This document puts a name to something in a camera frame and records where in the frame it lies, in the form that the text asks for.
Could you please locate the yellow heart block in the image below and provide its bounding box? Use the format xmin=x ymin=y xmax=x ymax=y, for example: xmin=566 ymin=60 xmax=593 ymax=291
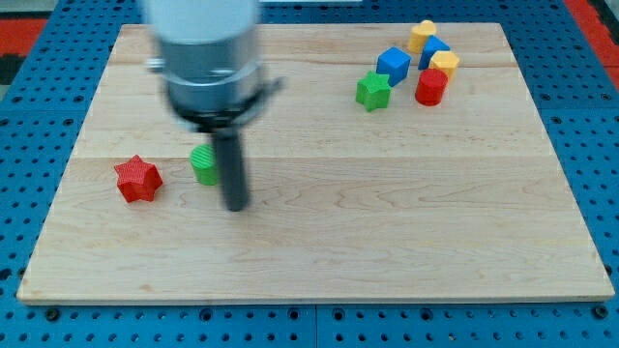
xmin=407 ymin=19 xmax=437 ymax=54

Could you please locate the light wooden board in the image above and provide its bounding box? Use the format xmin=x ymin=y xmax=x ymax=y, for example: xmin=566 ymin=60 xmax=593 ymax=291
xmin=16 ymin=23 xmax=614 ymax=305

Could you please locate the red star block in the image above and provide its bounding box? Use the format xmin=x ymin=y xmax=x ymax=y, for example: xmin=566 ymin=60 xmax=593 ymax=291
xmin=114 ymin=155 xmax=162 ymax=203

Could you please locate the blue triangular block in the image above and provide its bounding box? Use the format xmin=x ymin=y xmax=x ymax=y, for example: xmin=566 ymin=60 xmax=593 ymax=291
xmin=418 ymin=35 xmax=451 ymax=71

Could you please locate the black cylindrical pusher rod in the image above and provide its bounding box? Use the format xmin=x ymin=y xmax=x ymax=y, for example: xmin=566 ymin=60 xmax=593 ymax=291
xmin=212 ymin=128 xmax=250 ymax=212

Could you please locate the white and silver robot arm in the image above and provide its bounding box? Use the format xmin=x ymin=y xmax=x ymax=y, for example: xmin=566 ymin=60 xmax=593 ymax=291
xmin=140 ymin=0 xmax=281 ymax=212

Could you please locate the yellow hexagon block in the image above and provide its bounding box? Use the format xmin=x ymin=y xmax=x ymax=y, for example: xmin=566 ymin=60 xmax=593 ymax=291
xmin=428 ymin=50 xmax=460 ymax=81

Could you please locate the green star block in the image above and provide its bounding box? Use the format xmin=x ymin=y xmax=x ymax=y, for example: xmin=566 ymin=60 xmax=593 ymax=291
xmin=355 ymin=72 xmax=392 ymax=112

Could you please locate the red cylinder block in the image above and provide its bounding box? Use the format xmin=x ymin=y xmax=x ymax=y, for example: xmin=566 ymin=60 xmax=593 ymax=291
xmin=415 ymin=69 xmax=449 ymax=106

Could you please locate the blue cube block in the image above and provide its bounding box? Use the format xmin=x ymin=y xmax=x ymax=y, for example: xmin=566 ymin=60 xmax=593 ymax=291
xmin=375 ymin=46 xmax=411 ymax=87

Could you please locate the green cylinder block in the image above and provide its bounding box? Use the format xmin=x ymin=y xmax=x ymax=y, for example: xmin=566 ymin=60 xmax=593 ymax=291
xmin=190 ymin=144 xmax=219 ymax=186

